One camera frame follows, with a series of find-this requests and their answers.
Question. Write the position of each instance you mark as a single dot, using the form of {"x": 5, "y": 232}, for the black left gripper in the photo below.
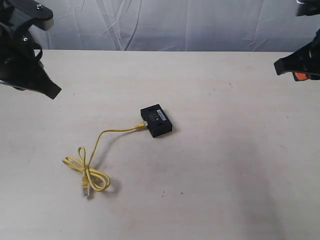
{"x": 20, "y": 63}

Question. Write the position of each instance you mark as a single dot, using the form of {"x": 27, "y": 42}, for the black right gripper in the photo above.
{"x": 304, "y": 64}

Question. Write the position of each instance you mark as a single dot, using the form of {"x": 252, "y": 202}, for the small black box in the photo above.
{"x": 157, "y": 121}

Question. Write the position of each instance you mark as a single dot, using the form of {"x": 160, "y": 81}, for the white backdrop curtain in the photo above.
{"x": 177, "y": 25}

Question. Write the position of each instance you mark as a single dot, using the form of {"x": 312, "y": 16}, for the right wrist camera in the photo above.
{"x": 307, "y": 8}

